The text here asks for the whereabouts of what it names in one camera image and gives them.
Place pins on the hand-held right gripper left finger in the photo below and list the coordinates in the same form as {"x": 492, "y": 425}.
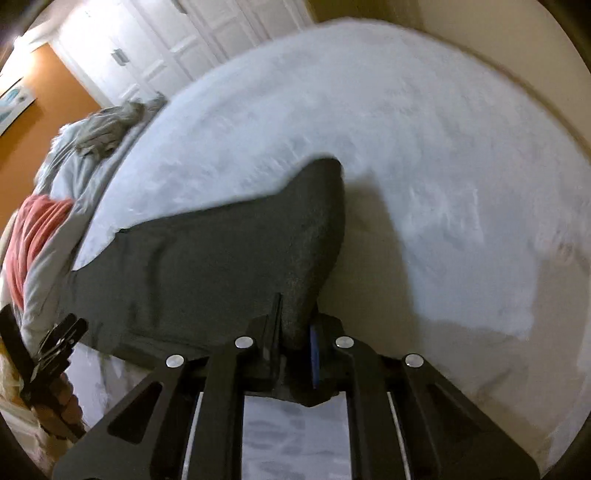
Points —
{"x": 265, "y": 353}

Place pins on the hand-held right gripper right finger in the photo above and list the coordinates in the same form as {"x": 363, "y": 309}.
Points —
{"x": 316, "y": 357}

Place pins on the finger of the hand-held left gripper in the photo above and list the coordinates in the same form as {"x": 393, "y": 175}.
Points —
{"x": 64, "y": 339}

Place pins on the dark grey pants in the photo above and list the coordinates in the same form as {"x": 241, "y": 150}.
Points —
{"x": 207, "y": 258}

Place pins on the person's left hand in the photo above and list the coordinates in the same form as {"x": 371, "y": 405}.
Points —
{"x": 67, "y": 404}

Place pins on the coral pink cloth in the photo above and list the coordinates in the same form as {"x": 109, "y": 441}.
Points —
{"x": 37, "y": 230}

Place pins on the light grey duvet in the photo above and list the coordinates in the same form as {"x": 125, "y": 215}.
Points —
{"x": 78, "y": 170}

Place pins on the crumpled grey garment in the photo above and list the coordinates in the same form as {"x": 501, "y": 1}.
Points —
{"x": 107, "y": 129}

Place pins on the white wardrobe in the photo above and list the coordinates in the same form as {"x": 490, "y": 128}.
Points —
{"x": 138, "y": 46}

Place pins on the framed feather wall picture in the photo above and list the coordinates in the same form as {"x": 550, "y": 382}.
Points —
{"x": 11, "y": 102}

